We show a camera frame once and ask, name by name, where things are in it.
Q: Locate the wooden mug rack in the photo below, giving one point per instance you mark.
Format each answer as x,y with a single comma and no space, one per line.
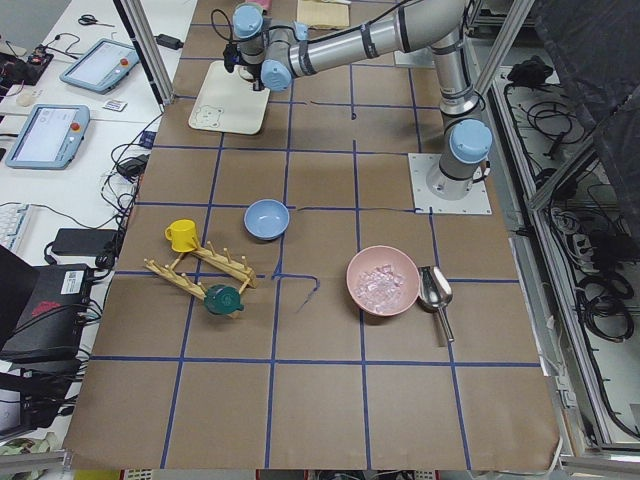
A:
220,262

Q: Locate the scissors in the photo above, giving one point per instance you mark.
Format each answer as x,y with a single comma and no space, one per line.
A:
90,19

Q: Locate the dark green mug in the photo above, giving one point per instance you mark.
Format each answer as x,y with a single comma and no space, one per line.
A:
222,299

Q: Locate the white keyboard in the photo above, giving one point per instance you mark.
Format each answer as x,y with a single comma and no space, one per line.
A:
15,218

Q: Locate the yellow mug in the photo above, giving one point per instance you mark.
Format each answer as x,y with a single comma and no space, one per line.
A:
182,235

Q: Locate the cream bear tray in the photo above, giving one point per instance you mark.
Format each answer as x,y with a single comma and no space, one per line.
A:
228,103

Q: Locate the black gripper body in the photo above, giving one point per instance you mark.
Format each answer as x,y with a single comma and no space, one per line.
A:
255,73

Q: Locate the bamboo cutting board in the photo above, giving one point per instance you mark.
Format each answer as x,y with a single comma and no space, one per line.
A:
330,14

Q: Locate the near teach pendant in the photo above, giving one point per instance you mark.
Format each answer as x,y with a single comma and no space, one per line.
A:
50,137

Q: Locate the blue bowl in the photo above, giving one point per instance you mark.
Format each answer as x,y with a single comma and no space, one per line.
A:
266,219

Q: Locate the metal scoop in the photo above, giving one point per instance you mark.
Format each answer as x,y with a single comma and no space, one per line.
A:
435,294

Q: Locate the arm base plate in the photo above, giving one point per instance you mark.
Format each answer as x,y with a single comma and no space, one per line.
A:
434,193
421,58

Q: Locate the teach pendant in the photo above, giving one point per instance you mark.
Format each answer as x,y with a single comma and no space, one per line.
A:
50,137
102,67

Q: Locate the far teach pendant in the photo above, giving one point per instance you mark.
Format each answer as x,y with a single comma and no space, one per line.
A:
102,67

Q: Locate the cream round plate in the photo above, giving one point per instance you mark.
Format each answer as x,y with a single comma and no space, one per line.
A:
246,74

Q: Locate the aluminium frame post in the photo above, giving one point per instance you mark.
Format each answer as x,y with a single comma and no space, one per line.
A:
133,17

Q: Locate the pink bowl with ice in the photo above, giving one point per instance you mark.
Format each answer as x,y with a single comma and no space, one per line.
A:
383,281

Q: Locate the black power adapter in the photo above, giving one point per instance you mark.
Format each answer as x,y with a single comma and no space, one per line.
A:
168,41

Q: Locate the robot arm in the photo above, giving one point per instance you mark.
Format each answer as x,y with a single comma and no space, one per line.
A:
276,52

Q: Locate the black computer box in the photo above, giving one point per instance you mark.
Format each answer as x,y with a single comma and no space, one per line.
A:
41,311

